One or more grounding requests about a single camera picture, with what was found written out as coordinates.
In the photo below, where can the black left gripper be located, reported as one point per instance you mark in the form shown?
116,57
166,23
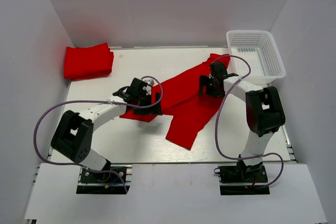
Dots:
155,110

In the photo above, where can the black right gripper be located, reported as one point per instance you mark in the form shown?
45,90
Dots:
205,80

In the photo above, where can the red t shirt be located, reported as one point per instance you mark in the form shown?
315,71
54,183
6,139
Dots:
190,112
88,63

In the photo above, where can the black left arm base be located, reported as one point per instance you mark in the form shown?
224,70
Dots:
104,184

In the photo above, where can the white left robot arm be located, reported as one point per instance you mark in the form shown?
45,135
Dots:
73,135

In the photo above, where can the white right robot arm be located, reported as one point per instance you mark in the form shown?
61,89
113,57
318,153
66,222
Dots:
264,113

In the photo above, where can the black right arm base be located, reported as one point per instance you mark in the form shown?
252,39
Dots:
233,182

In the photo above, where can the white plastic mesh basket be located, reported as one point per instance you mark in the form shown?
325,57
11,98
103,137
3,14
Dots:
260,51

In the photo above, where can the folded red t shirt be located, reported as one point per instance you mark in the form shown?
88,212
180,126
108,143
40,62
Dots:
88,63

